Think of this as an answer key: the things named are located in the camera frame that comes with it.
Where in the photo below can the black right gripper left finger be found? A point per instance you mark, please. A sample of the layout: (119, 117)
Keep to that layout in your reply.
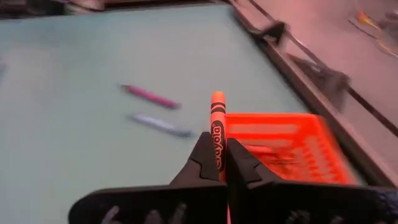
(192, 193)

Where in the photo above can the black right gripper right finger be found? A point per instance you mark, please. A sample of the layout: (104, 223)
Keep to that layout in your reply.
(264, 202)

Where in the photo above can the orange crayon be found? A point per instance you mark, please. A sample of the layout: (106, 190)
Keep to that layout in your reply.
(217, 124)

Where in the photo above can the teal crayon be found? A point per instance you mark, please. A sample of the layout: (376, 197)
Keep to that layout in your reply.
(160, 124)

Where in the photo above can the purple crayon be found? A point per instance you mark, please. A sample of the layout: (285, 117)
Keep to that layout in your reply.
(149, 96)

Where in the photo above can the orange plastic basket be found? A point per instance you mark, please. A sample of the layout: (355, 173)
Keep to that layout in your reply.
(298, 149)

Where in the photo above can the small black clamp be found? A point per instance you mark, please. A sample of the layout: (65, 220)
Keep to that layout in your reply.
(326, 82)

